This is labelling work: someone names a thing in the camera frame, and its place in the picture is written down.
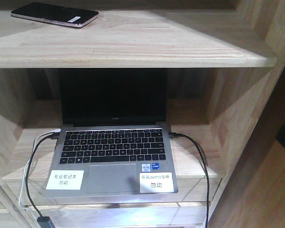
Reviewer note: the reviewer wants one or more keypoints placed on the white left paper label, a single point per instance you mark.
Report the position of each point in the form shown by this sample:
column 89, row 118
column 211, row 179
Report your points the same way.
column 65, row 180

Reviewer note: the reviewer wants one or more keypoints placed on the white paper label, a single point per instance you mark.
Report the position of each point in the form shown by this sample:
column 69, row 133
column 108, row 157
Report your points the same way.
column 65, row 180
column 159, row 182

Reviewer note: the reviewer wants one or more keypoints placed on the grey usb hub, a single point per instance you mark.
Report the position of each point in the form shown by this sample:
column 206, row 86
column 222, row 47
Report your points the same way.
column 45, row 222

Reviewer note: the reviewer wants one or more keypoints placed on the black foldable smartphone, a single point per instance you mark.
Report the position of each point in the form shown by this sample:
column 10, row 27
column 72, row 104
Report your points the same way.
column 57, row 15

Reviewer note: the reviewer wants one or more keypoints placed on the silver laptop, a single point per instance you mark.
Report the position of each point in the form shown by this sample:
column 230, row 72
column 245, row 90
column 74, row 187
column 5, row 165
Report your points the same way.
column 113, row 128

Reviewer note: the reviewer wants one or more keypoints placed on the white right paper label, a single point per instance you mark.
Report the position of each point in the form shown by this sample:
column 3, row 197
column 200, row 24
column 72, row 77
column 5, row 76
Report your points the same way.
column 159, row 182

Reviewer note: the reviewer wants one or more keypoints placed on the wooden shelf unit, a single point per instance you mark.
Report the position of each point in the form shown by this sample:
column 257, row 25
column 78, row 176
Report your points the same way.
column 226, row 58

